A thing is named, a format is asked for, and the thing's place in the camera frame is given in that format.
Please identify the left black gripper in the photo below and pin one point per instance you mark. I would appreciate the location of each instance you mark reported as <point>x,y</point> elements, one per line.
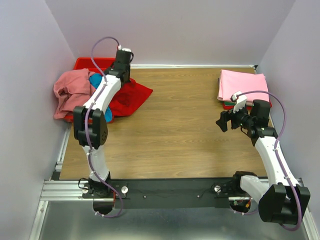
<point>126,75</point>

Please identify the red t shirt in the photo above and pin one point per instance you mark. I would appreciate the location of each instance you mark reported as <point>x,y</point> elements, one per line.
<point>129,98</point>

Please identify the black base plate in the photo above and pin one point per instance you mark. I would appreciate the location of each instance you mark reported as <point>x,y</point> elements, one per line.
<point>162,193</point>

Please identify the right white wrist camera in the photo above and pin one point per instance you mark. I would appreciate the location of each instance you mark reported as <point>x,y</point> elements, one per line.
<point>240,101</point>

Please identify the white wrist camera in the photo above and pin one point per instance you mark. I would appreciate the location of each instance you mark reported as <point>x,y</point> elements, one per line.
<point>120,48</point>
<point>240,101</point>

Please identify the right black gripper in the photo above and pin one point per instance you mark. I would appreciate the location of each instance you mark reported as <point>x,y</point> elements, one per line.
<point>233,120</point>

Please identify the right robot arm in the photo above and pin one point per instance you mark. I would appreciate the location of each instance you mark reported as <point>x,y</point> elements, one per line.
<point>283,201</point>

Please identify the folded red shirt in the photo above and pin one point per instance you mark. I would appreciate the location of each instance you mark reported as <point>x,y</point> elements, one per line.
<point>225,107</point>

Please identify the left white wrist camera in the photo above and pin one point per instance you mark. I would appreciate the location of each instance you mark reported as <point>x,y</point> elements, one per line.
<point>120,48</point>

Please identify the aluminium frame rail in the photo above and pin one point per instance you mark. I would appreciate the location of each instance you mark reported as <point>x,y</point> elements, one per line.
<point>55,190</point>

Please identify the blue t shirt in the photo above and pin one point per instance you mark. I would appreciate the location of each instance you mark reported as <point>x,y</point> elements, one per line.
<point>95,81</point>

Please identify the dusty pink t shirt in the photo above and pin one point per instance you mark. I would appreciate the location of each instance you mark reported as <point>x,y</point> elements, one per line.
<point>73,88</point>

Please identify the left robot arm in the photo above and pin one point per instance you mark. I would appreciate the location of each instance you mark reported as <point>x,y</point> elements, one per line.
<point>89,123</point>

